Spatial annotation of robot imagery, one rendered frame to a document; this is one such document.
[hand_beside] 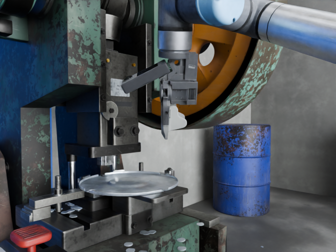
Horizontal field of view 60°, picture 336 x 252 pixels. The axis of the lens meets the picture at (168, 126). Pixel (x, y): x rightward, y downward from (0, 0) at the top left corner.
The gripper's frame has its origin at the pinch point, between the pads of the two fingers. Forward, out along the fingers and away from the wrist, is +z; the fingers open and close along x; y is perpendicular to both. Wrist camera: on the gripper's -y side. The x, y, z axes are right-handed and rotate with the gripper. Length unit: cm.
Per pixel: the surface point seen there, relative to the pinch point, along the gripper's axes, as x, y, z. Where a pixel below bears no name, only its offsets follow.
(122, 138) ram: 13.6, -11.0, 7.0
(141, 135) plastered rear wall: 176, -8, 74
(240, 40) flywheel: 32.7, 27.5, -20.1
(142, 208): 4.0, -5.2, 24.7
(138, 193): -3.7, -6.2, 14.4
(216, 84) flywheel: 34.8, 21.0, -4.7
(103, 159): 18.0, -17.7, 16.0
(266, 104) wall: 306, 162, 85
